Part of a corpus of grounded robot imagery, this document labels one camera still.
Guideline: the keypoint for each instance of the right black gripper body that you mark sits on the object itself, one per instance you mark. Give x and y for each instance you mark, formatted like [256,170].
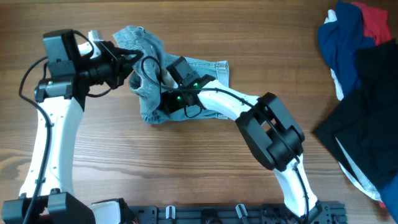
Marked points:
[172,100]

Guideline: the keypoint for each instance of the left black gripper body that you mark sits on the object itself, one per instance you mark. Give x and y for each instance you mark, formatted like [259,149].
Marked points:
[111,69]

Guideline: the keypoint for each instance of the light blue denim shorts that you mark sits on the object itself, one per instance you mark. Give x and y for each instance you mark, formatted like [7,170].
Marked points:
[138,38]

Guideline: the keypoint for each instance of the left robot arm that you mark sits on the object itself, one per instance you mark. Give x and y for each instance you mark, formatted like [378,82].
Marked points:
[47,194]

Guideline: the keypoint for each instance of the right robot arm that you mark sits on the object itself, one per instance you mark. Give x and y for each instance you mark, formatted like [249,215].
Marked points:
[269,130]

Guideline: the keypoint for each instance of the navy blue garment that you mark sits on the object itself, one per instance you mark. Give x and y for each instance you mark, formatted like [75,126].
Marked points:
[338,42]

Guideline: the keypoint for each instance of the white garment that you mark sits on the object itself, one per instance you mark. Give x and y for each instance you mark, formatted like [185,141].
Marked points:
[339,92]

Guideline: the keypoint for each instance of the black garment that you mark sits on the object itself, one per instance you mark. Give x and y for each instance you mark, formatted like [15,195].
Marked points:
[364,124]

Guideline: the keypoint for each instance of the red garment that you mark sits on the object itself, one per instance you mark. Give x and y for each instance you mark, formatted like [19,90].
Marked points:
[375,23]

